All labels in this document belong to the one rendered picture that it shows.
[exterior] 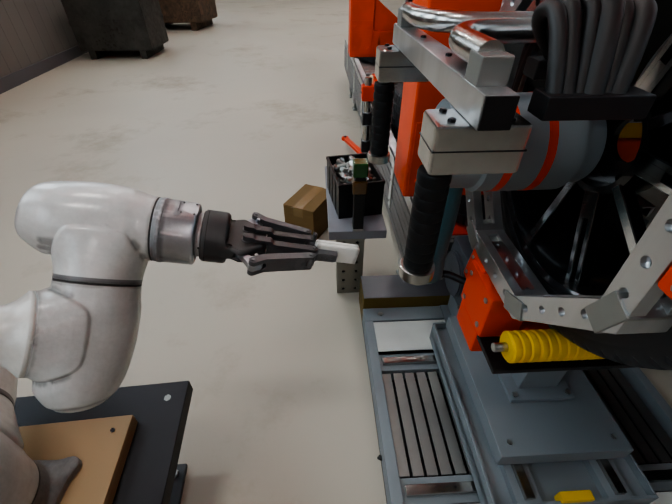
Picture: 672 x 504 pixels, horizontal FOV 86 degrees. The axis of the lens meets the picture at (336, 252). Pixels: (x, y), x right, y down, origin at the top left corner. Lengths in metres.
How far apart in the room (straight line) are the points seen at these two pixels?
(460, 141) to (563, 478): 0.89
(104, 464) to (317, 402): 0.58
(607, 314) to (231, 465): 0.96
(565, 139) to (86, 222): 0.61
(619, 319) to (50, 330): 0.63
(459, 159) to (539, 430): 0.78
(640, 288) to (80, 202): 0.63
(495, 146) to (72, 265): 0.49
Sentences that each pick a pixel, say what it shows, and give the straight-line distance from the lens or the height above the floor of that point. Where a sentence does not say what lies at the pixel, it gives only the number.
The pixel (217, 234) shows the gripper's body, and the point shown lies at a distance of 0.52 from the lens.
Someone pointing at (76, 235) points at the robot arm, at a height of 0.81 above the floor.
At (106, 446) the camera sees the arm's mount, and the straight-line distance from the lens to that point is 0.91.
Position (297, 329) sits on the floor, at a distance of 1.38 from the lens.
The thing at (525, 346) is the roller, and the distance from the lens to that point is 0.74.
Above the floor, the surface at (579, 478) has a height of 0.15.
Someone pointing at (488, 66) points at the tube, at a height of 1.00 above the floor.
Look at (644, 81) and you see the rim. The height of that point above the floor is 0.94.
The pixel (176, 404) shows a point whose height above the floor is 0.30.
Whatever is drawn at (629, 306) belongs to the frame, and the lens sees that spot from 0.50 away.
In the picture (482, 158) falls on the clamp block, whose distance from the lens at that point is 0.38.
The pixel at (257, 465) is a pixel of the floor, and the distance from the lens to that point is 1.16.
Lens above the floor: 1.07
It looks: 39 degrees down
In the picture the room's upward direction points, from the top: straight up
